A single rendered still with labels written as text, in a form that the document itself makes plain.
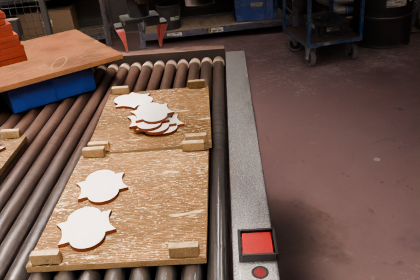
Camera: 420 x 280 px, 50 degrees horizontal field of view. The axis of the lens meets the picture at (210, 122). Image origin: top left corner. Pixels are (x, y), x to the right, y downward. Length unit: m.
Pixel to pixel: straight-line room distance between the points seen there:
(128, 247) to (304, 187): 1.82
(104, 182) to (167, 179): 0.15
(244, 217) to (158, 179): 0.24
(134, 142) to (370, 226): 1.48
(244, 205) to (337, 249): 1.30
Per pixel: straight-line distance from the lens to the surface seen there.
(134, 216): 1.02
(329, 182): 2.72
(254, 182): 1.11
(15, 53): 1.82
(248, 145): 1.26
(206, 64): 1.86
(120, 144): 1.30
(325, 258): 2.25
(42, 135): 1.49
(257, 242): 0.93
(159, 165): 1.17
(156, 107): 1.39
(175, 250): 0.89
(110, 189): 1.10
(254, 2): 5.37
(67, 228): 1.02
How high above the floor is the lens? 1.55
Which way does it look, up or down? 27 degrees down
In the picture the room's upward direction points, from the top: 5 degrees counter-clockwise
